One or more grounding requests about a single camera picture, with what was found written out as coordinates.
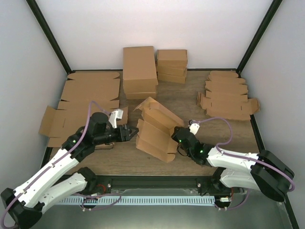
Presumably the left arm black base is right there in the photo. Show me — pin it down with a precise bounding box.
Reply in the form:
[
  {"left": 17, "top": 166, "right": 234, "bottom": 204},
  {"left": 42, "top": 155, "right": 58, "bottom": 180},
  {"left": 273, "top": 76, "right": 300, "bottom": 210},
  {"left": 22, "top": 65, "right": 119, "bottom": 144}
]
[{"left": 79, "top": 176, "right": 112, "bottom": 195}]

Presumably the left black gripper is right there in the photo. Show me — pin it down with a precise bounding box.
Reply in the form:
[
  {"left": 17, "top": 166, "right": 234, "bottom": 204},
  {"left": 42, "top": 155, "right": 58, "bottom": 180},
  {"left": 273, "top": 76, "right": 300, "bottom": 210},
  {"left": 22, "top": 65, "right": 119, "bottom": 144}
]
[{"left": 95, "top": 124, "right": 140, "bottom": 146}]

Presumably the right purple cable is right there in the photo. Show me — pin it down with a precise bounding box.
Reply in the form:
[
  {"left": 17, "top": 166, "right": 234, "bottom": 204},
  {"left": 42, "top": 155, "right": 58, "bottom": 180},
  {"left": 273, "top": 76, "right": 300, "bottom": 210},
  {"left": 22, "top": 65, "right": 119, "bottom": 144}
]
[{"left": 197, "top": 116, "right": 295, "bottom": 211}]

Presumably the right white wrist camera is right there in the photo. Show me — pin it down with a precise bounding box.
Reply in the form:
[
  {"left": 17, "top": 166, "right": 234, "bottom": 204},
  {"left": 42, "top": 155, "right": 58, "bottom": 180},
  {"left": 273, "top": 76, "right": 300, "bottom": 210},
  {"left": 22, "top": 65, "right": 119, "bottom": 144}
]
[{"left": 188, "top": 120, "right": 200, "bottom": 135}]

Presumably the small folded box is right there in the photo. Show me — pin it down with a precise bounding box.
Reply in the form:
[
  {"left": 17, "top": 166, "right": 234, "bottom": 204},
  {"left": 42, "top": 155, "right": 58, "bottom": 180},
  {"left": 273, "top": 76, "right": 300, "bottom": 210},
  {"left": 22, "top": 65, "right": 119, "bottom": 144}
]
[
  {"left": 156, "top": 64, "right": 187, "bottom": 77},
  {"left": 157, "top": 73, "right": 186, "bottom": 84},
  {"left": 157, "top": 49, "right": 188, "bottom": 67}
]

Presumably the purple cable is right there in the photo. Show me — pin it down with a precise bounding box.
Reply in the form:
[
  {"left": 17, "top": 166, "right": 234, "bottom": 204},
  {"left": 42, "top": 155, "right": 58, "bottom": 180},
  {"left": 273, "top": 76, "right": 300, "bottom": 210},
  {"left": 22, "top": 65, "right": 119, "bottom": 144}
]
[
  {"left": 0, "top": 101, "right": 122, "bottom": 228},
  {"left": 197, "top": 116, "right": 295, "bottom": 211}
]

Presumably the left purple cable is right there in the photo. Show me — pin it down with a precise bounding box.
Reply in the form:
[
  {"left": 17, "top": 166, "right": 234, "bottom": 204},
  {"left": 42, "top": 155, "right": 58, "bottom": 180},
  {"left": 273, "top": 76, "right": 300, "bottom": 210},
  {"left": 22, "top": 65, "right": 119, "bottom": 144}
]
[{"left": 0, "top": 101, "right": 122, "bottom": 228}]

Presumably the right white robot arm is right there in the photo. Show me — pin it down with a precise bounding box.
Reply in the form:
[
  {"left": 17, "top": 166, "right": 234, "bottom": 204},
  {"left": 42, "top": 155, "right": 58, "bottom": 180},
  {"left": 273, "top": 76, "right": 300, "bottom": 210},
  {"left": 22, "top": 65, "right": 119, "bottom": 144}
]
[{"left": 172, "top": 126, "right": 295, "bottom": 202}]

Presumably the top large folded box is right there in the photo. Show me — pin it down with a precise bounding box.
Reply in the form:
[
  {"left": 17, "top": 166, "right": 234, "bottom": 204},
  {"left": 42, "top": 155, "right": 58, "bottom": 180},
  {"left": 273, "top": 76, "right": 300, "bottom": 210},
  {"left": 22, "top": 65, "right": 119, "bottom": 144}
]
[{"left": 123, "top": 46, "right": 158, "bottom": 93}]

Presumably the light blue slotted cable duct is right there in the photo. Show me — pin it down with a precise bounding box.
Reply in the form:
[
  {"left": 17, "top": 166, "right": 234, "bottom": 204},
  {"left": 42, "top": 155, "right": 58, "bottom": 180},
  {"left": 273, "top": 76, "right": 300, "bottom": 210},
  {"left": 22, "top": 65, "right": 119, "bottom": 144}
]
[{"left": 58, "top": 196, "right": 215, "bottom": 206}]

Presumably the small flat cardboard blank stack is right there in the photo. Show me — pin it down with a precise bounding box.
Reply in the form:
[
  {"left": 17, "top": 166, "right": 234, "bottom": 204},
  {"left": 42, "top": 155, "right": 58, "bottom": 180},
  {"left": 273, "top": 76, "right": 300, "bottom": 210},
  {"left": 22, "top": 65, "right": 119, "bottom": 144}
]
[{"left": 197, "top": 71, "right": 260, "bottom": 121}]

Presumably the top small folded box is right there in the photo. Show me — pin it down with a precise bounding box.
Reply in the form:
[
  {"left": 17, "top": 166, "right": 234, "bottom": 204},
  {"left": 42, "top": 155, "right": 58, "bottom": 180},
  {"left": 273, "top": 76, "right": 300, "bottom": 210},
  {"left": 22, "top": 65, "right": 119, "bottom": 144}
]
[{"left": 157, "top": 49, "right": 188, "bottom": 67}]

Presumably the black front frame rail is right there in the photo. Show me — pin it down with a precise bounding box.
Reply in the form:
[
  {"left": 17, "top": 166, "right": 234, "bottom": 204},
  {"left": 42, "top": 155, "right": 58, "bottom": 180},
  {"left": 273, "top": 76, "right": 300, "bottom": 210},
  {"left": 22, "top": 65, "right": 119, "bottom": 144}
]
[{"left": 28, "top": 175, "right": 283, "bottom": 191}]

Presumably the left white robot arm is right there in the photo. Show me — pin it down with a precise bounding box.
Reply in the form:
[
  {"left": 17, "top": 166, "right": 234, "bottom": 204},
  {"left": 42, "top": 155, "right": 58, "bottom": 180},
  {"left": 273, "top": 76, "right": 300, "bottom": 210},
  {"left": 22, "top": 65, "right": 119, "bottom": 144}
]
[{"left": 0, "top": 110, "right": 139, "bottom": 229}]

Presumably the right black frame post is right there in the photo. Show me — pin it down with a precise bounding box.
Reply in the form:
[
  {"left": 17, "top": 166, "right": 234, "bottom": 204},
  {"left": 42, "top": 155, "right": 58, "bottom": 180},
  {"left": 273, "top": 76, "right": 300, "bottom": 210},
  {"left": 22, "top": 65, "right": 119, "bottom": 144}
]
[{"left": 236, "top": 0, "right": 283, "bottom": 73}]

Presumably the black frame post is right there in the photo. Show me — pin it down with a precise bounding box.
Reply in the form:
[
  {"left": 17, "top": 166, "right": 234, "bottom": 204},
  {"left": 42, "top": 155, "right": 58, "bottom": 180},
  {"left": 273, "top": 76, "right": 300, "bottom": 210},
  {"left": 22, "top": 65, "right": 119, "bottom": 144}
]
[
  {"left": 236, "top": 0, "right": 283, "bottom": 73},
  {"left": 26, "top": 0, "right": 72, "bottom": 75}
]

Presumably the large flat cardboard blank stack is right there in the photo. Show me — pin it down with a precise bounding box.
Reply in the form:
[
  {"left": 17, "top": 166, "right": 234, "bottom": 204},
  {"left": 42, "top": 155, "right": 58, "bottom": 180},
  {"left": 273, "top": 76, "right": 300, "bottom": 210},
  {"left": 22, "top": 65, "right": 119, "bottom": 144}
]
[{"left": 39, "top": 71, "right": 120, "bottom": 148}]

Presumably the bottom small folded box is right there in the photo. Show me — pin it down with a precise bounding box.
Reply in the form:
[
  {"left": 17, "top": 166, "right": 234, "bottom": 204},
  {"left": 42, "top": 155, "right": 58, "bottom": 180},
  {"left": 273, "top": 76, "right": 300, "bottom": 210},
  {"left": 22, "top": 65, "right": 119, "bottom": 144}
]
[{"left": 157, "top": 73, "right": 186, "bottom": 84}]

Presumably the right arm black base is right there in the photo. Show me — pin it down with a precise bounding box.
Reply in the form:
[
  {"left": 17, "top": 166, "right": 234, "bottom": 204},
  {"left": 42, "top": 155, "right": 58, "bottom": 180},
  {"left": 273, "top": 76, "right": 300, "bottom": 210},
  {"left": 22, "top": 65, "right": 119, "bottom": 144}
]
[{"left": 196, "top": 176, "right": 232, "bottom": 196}]

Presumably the middle small folded box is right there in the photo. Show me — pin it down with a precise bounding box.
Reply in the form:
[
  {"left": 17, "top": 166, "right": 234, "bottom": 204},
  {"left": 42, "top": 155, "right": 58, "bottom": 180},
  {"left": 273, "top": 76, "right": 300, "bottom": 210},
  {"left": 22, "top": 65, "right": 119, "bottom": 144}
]
[{"left": 156, "top": 64, "right": 187, "bottom": 77}]

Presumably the bottom large folded box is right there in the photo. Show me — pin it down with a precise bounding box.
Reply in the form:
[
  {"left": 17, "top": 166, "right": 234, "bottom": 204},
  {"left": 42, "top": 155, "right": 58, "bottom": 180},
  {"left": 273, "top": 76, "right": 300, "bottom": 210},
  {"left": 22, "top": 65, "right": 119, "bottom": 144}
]
[{"left": 125, "top": 92, "right": 157, "bottom": 100}]

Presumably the small cardboard box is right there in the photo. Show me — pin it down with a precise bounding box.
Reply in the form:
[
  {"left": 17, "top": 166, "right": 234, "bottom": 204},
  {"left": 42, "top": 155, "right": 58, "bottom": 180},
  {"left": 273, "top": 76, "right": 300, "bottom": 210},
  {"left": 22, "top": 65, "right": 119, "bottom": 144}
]
[{"left": 136, "top": 97, "right": 184, "bottom": 163}]

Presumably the left black frame post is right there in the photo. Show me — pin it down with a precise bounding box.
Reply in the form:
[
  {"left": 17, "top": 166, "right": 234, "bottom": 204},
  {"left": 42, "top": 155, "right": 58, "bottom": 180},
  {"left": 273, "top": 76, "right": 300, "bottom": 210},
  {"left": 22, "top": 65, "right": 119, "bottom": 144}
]
[{"left": 26, "top": 0, "right": 72, "bottom": 75}]

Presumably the large folded box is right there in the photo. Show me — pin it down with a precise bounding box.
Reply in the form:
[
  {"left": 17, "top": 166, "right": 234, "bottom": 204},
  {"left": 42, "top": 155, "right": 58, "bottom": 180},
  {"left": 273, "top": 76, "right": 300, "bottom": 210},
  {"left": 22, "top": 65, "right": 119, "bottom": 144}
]
[
  {"left": 123, "top": 46, "right": 158, "bottom": 93},
  {"left": 125, "top": 92, "right": 157, "bottom": 100}
]

